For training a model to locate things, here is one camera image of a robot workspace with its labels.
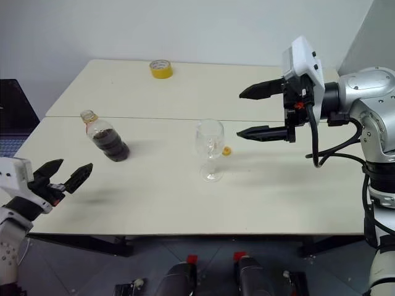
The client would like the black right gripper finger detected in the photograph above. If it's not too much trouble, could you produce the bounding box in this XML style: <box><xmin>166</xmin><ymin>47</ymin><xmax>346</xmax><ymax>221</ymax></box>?
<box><xmin>236</xmin><ymin>125</ymin><xmax>289</xmax><ymax>142</ymax></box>
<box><xmin>239</xmin><ymin>76</ymin><xmax>286</xmax><ymax>101</ymax></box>

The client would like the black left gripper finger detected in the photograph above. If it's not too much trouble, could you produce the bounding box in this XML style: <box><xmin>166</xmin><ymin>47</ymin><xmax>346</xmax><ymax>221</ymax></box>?
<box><xmin>33</xmin><ymin>158</ymin><xmax>65</xmax><ymax>186</ymax></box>
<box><xmin>64</xmin><ymin>163</ymin><xmax>94</xmax><ymax>195</ymax></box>

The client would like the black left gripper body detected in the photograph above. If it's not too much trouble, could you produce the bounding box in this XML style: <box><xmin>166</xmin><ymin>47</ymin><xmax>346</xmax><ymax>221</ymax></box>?
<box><xmin>27</xmin><ymin>171</ymin><xmax>67</xmax><ymax>207</ymax></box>

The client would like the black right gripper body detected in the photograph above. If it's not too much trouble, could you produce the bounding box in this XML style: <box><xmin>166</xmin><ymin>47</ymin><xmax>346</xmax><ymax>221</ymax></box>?
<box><xmin>281</xmin><ymin>75</ymin><xmax>315</xmax><ymax>144</ymax></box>

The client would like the bottle of dark liquid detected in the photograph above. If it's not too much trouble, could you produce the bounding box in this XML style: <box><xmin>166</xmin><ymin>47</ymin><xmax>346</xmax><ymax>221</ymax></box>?
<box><xmin>80</xmin><ymin>109</ymin><xmax>131</xmax><ymax>162</ymax></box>

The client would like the clear wine glass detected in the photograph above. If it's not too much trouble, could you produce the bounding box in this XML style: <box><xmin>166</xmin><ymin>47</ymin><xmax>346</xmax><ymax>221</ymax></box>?
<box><xmin>194</xmin><ymin>119</ymin><xmax>225</xmax><ymax>183</ymax></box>

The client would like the blue patterned mat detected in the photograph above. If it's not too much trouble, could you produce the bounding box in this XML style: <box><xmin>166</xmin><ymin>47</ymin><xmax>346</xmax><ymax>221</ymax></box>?
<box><xmin>0</xmin><ymin>131</ymin><xmax>29</xmax><ymax>158</ymax></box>

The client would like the black flat panel object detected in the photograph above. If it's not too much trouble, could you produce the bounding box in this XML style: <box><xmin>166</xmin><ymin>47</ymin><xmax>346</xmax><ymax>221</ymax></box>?
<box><xmin>0</xmin><ymin>79</ymin><xmax>41</xmax><ymax>133</ymax></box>

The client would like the yellow tape roll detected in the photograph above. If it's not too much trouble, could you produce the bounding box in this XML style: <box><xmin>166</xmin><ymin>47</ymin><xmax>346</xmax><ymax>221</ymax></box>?
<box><xmin>149</xmin><ymin>59</ymin><xmax>173</xmax><ymax>80</ymax></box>

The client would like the black block white knob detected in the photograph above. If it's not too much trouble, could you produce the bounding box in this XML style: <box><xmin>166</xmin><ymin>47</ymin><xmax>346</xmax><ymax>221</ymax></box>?
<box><xmin>282</xmin><ymin>270</ymin><xmax>309</xmax><ymax>296</ymax></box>
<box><xmin>114</xmin><ymin>278</ymin><xmax>146</xmax><ymax>296</ymax></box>

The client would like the dark rounded shape red tip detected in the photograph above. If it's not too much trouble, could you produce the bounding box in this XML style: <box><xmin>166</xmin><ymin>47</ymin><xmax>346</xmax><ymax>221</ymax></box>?
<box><xmin>233</xmin><ymin>252</ymin><xmax>267</xmax><ymax>296</ymax></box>
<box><xmin>156</xmin><ymin>254</ymin><xmax>198</xmax><ymax>296</ymax></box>

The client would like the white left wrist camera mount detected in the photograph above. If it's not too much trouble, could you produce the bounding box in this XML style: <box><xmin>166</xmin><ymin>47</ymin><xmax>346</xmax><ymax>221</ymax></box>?
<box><xmin>0</xmin><ymin>157</ymin><xmax>53</xmax><ymax>215</ymax></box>

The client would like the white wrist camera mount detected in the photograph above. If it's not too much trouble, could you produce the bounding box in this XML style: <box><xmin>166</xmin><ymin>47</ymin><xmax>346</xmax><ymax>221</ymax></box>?
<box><xmin>281</xmin><ymin>35</ymin><xmax>326</xmax><ymax>124</ymax></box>
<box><xmin>0</xmin><ymin>157</ymin><xmax>53</xmax><ymax>215</ymax></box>

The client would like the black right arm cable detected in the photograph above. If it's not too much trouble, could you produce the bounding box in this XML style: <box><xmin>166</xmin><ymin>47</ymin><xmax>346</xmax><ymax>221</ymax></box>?
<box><xmin>304</xmin><ymin>92</ymin><xmax>389</xmax><ymax>250</ymax></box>

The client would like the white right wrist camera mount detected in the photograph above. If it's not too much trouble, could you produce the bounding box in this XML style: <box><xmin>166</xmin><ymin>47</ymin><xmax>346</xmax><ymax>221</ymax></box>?
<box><xmin>281</xmin><ymin>35</ymin><xmax>326</xmax><ymax>124</ymax></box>

